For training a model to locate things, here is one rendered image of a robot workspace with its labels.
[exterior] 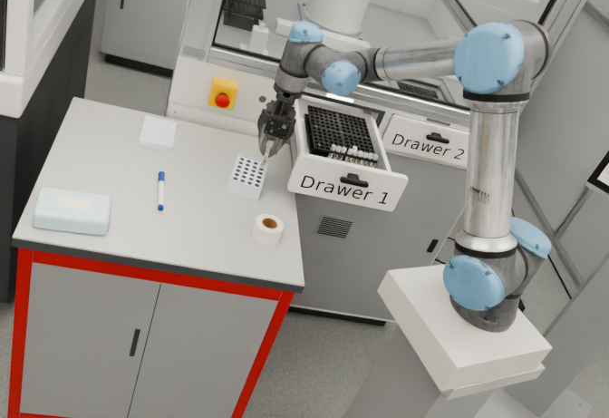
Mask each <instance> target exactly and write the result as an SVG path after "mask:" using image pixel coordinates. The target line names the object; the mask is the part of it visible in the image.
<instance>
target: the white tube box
mask: <svg viewBox="0 0 609 418"><path fill-rule="evenodd" d="M261 163H262V161H260V160H255V159H252V158H249V157H247V156H244V155H240V154H238V155H237V160H236V163H235V166H234V168H233V170H232V173H231V176H230V179H229V182H228V185H227V191H230V192H233V193H236V194H238V195H241V196H245V197H248V198H250V199H255V200H258V197H259V195H260V192H261V189H262V186H263V182H264V178H265V175H266V169H267V166H268V163H266V165H265V167H264V168H262V167H261Z"/></svg>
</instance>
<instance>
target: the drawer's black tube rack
mask: <svg viewBox="0 0 609 418"><path fill-rule="evenodd" d="M307 110H308V114H306V113H305V114H304V124H305V130H306V136H307V142H308V149H309V154H313V155H316V156H321V157H325V158H327V157H328V154H329V152H325V151H318V150H315V149H314V144H318V145H323V146H326V147H332V145H335V146H336V147H337V146H341V147H345V148H346V151H348V150H349V149H352V148H353V146H356V147H357V150H358V152H359V151H362V152H363V153H365V152H368V155H369V153H372V154H373V155H374V154H375V151H374V148H373V145H372V140H371V136H370V133H369V131H368V127H367V124H366V121H365V119H364V118H360V117H356V116H352V115H349V114H345V113H340V112H334V111H330V110H326V109H322V108H318V107H314V106H311V105H307ZM315 115H316V116H315Z"/></svg>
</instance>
